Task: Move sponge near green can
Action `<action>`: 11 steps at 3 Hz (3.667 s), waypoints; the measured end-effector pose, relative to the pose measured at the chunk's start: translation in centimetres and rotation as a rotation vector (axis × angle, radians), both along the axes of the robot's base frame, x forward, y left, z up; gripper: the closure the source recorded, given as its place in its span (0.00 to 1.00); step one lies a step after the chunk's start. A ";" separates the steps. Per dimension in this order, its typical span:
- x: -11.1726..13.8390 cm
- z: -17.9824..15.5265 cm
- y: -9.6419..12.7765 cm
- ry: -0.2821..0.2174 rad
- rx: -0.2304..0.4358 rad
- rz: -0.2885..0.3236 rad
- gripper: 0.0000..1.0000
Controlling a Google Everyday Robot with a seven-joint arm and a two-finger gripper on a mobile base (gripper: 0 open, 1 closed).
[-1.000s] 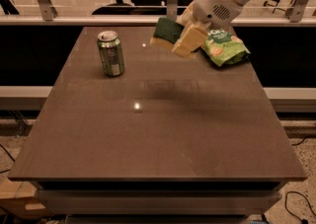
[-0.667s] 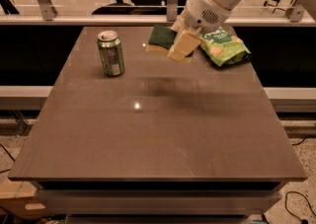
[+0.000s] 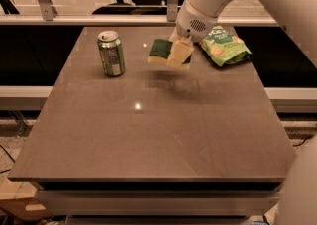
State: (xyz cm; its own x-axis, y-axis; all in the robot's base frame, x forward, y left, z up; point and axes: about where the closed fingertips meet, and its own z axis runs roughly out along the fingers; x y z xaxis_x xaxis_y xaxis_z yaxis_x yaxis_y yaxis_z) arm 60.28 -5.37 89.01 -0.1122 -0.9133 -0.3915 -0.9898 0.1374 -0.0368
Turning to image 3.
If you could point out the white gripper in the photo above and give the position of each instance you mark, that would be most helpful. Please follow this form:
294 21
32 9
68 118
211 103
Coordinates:
192 22

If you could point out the green and yellow sponge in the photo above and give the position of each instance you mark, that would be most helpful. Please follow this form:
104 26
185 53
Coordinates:
160 51

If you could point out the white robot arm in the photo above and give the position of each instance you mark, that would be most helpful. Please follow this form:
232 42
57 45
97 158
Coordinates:
298 18

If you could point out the green soda can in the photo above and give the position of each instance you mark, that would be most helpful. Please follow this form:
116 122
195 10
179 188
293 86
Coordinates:
111 53

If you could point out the green snack bag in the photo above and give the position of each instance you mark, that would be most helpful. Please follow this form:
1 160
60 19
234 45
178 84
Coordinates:
224 48

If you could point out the cardboard box under table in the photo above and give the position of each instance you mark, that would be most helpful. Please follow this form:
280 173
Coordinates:
18 199

